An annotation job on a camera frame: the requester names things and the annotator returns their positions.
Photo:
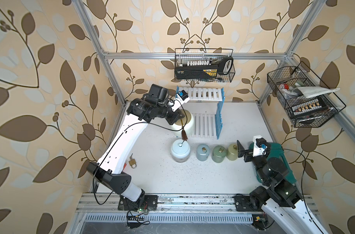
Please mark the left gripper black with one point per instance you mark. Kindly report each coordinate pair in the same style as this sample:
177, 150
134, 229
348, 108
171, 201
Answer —
178, 116

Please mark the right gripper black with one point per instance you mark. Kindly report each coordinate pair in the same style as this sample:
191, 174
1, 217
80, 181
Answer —
242, 152

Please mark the yellow-green tea canister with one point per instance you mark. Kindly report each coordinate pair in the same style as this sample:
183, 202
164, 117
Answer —
232, 152

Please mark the cream jar with tassel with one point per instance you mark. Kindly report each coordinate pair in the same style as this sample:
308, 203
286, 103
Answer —
184, 127

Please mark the green tea canister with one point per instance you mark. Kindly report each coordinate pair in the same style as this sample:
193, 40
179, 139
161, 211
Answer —
219, 154

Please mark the pale blue round jar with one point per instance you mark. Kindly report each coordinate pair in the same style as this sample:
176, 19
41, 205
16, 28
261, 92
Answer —
180, 150

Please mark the blue white wooden shelf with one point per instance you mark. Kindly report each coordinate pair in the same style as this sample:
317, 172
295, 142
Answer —
207, 105

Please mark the blue tea canister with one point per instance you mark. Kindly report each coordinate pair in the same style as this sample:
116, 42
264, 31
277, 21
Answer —
203, 152

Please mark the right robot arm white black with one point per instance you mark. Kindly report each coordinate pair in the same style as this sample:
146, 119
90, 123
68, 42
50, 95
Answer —
278, 195

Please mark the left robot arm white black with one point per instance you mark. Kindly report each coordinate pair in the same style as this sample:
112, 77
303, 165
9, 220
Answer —
141, 111

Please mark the green plastic tool case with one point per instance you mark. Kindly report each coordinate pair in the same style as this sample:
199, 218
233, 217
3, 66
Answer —
276, 167

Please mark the black yellow tool case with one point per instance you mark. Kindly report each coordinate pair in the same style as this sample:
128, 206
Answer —
211, 70

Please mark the brass padlock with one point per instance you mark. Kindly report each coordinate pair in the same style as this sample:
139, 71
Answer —
132, 162

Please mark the white paper booklet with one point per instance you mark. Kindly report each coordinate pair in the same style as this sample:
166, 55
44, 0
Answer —
313, 91

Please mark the drill bit set box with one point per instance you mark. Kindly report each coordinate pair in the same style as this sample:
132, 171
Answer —
307, 108

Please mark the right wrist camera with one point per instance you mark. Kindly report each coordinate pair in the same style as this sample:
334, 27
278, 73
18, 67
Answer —
259, 146

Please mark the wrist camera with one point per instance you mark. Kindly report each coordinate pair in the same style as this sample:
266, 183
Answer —
259, 146
181, 98

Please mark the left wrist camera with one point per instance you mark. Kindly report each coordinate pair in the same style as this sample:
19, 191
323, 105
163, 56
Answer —
181, 98

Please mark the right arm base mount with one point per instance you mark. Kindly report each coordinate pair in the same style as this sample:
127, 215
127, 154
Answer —
250, 203

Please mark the back wire basket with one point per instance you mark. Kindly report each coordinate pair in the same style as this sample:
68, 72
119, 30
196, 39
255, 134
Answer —
188, 54

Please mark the wire basket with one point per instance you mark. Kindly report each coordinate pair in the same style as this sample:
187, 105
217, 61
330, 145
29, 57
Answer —
283, 80
188, 54

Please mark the right wire basket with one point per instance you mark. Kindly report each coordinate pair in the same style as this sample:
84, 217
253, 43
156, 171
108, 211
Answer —
283, 80

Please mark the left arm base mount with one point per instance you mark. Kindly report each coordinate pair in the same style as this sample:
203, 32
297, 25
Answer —
145, 202

